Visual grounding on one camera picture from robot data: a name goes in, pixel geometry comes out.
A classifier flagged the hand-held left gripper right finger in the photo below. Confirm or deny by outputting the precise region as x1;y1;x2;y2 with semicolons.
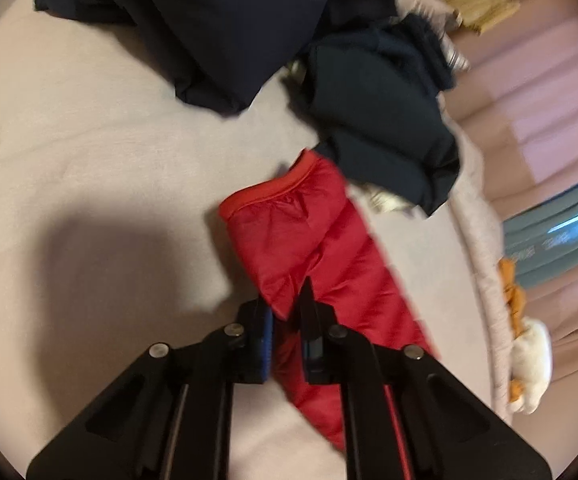
296;276;552;480

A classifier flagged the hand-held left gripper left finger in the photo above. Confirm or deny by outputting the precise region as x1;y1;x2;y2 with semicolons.
26;300;276;480

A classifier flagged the red puffer jacket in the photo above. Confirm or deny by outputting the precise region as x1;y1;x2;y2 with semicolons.
218;149;442;453

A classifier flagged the light patterned cloth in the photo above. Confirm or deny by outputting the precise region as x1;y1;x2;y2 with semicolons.
364;182;417;217

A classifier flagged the white goose plush toy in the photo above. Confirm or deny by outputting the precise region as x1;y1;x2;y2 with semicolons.
498;257;554;415

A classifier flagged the blue curtain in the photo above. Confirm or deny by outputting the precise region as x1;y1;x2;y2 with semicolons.
501;165;578;288

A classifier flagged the navy garment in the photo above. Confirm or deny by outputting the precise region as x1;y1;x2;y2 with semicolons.
33;0;400;116
296;14;462;217

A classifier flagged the bed with pink sheet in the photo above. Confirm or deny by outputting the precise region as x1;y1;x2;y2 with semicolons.
0;0;494;480

